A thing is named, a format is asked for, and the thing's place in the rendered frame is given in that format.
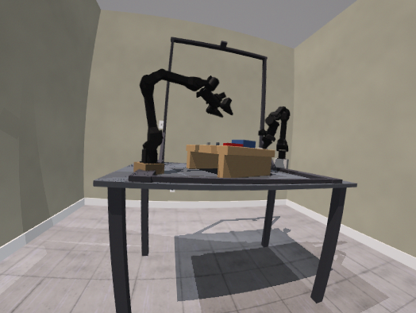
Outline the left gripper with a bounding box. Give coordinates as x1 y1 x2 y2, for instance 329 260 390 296
262 128 276 149

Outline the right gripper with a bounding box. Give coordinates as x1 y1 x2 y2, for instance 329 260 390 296
206 94 233 118

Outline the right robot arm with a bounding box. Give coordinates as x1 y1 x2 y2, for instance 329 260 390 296
140 69 219 164

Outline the blue open-top tray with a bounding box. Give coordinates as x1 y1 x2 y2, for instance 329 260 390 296
232 140 256 148

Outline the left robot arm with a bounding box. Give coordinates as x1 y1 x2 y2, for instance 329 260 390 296
258 106 290 159

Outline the black metal overhead frame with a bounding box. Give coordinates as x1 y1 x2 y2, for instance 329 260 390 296
159 37 267 163

